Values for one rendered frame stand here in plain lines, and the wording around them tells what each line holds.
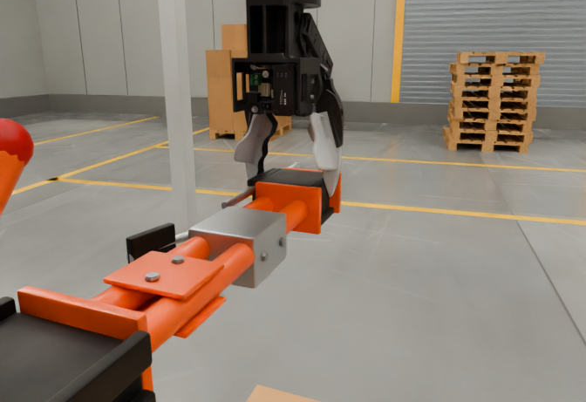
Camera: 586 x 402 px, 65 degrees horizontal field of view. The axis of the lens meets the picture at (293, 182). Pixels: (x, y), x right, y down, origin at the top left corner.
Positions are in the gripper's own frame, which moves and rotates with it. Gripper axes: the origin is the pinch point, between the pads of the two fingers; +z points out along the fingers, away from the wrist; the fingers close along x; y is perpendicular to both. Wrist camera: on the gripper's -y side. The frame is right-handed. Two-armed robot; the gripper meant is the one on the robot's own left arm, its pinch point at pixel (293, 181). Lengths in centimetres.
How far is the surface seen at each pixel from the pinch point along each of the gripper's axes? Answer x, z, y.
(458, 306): 21, 110, -179
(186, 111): -160, 22, -211
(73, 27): -847, -76, -788
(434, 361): 13, 110, -129
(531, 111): 87, 55, -626
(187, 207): -160, 87, -206
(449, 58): -34, -9, -862
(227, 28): -361, -56, -628
